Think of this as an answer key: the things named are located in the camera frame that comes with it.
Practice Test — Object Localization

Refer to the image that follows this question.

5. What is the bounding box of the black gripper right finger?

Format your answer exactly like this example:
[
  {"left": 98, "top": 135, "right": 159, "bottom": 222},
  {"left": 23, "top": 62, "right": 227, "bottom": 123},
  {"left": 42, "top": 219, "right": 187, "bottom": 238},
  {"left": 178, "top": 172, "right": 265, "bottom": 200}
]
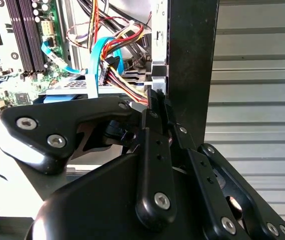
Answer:
[{"left": 157, "top": 90, "right": 285, "bottom": 240}]

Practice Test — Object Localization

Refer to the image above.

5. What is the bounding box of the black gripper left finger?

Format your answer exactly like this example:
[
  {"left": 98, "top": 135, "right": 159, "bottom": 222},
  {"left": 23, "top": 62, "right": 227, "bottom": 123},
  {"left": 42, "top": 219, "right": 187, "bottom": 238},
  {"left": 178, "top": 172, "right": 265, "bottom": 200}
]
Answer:
[{"left": 0, "top": 88, "right": 178, "bottom": 230}]

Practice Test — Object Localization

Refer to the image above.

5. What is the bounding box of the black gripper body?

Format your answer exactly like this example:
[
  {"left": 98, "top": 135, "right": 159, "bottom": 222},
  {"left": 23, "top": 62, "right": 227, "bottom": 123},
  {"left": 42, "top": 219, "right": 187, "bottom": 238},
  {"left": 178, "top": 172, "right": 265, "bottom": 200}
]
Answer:
[{"left": 24, "top": 119, "right": 210, "bottom": 240}]

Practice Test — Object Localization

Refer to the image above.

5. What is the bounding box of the hard disk blue carrier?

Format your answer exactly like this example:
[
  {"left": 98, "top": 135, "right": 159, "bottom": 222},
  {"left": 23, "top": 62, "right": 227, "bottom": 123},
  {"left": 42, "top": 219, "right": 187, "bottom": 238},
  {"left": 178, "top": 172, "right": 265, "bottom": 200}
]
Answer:
[{"left": 33, "top": 73, "right": 133, "bottom": 106}]

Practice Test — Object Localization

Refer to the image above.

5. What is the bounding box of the multicoloured disk power wire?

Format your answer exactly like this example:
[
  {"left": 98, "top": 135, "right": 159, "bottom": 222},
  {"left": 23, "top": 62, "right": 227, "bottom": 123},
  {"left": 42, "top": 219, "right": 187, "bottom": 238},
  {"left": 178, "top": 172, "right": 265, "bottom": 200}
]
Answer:
[{"left": 97, "top": 23, "right": 150, "bottom": 105}]

